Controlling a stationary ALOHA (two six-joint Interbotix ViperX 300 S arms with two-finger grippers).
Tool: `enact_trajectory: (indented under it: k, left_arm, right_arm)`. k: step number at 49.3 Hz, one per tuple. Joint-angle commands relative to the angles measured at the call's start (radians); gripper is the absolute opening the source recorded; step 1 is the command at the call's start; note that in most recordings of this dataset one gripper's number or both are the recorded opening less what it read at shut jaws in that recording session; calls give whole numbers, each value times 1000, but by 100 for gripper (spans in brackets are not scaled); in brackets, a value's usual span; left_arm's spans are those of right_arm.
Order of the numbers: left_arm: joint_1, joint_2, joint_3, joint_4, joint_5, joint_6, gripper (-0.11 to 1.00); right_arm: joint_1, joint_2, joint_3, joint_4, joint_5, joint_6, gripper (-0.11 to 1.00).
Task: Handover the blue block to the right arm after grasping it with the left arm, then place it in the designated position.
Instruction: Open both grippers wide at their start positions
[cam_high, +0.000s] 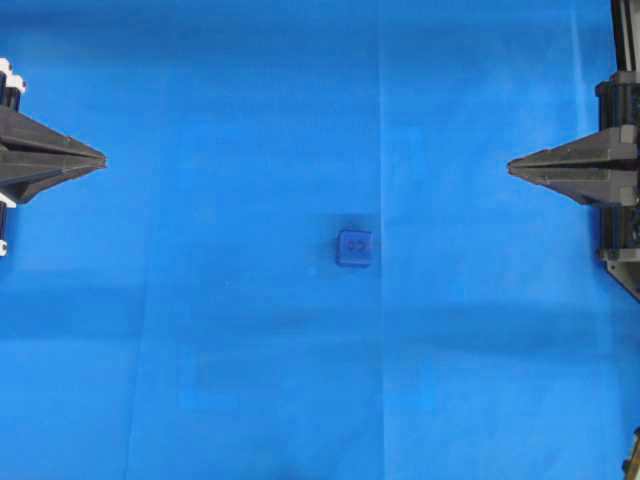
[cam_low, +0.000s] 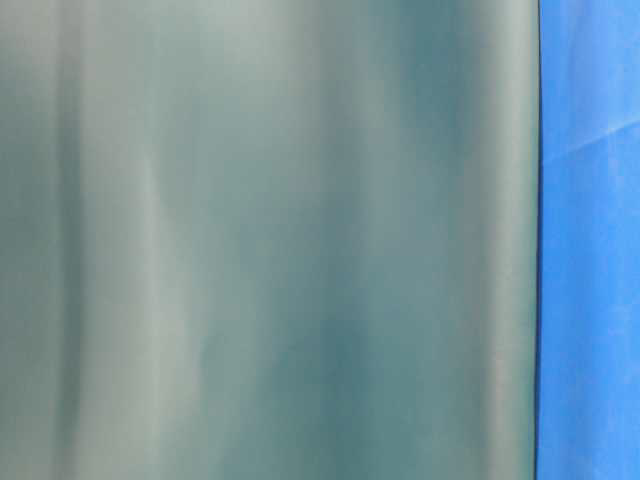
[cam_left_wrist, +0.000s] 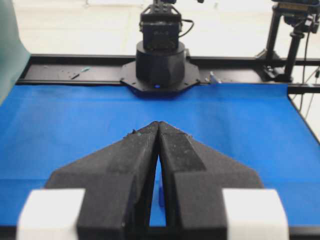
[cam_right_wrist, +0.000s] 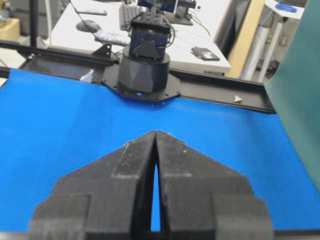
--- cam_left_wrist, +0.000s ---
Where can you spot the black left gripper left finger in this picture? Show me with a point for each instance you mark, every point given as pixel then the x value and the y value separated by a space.
pixel 118 181

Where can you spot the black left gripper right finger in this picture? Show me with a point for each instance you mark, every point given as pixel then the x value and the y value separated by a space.
pixel 193 176

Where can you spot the blue block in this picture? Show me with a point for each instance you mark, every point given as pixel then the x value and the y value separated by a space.
pixel 161 196

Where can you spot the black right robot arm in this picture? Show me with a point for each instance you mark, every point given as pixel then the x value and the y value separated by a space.
pixel 160 63

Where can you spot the blue table mat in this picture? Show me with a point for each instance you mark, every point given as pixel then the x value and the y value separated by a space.
pixel 43 127

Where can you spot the black table frame rail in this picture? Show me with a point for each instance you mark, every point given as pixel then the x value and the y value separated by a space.
pixel 108 70

